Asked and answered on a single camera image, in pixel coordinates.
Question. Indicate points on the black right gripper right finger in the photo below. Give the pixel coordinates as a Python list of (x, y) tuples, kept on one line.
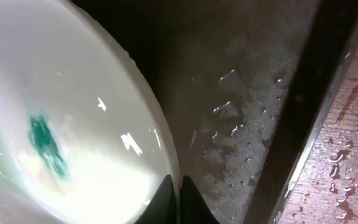
[(193, 209)]

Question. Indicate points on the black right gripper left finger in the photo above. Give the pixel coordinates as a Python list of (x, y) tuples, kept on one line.
[(162, 207)]

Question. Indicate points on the dark brown serving tray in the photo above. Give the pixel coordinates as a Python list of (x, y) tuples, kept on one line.
[(245, 86)]

